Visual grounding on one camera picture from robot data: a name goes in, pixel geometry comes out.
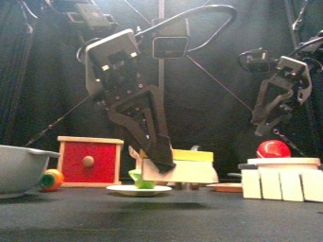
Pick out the yellow egg sushi toy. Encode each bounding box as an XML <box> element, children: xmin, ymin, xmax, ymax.
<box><xmin>140</xmin><ymin>148</ymin><xmax>220</xmax><ymax>184</ymax></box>

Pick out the small white plate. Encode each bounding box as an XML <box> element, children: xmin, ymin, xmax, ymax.
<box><xmin>104</xmin><ymin>183</ymin><xmax>173</xmax><ymax>198</ymax></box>

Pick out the brown wooden plate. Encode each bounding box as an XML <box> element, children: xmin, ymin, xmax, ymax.
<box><xmin>204</xmin><ymin>182</ymin><xmax>244</xmax><ymax>194</ymax></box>

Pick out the tan wooden toy piece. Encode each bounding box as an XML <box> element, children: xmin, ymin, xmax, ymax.
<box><xmin>126</xmin><ymin>146</ymin><xmax>149</xmax><ymax>163</ymax></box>

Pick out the green toy food piece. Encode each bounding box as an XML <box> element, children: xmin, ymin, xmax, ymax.
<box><xmin>126</xmin><ymin>168</ymin><xmax>157</xmax><ymax>190</ymax></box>

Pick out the red toy ball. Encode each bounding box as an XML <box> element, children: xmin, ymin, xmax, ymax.
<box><xmin>255</xmin><ymin>139</ymin><xmax>292</xmax><ymax>159</ymax></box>

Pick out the red wooden drawer box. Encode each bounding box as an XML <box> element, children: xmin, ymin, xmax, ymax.
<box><xmin>56</xmin><ymin>135</ymin><xmax>125</xmax><ymax>189</ymax></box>

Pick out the white round container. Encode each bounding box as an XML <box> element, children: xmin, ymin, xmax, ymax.
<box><xmin>245</xmin><ymin>157</ymin><xmax>321</xmax><ymax>171</ymax></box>

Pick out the white slatted panel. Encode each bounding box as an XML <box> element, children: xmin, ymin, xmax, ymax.
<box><xmin>241</xmin><ymin>167</ymin><xmax>323</xmax><ymax>203</ymax></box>

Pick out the orange toy fruit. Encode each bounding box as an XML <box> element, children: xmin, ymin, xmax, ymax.
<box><xmin>38</xmin><ymin>168</ymin><xmax>65</xmax><ymax>193</ymax></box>

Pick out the grey plastic bowl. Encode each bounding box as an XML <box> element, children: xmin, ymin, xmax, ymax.
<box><xmin>0</xmin><ymin>144</ymin><xmax>61</xmax><ymax>199</ymax></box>

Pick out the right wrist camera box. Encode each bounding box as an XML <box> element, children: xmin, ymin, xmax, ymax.
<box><xmin>243</xmin><ymin>47</ymin><xmax>273</xmax><ymax>76</ymax></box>

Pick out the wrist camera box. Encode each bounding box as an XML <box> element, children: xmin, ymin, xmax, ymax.
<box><xmin>243</xmin><ymin>47</ymin><xmax>273</xmax><ymax>76</ymax></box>
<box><xmin>149</xmin><ymin>18</ymin><xmax>192</xmax><ymax>60</ymax></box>

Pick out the vertical metal frame pole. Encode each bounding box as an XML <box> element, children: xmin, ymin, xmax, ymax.
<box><xmin>157</xmin><ymin>0</ymin><xmax>167</xmax><ymax>91</ymax></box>

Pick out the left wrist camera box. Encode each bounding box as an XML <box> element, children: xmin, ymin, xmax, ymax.
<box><xmin>149</xmin><ymin>18</ymin><xmax>192</xmax><ymax>60</ymax></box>

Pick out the black left wrist camera cable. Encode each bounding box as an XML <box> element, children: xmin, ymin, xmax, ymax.
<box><xmin>134</xmin><ymin>4</ymin><xmax>239</xmax><ymax>53</ymax></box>

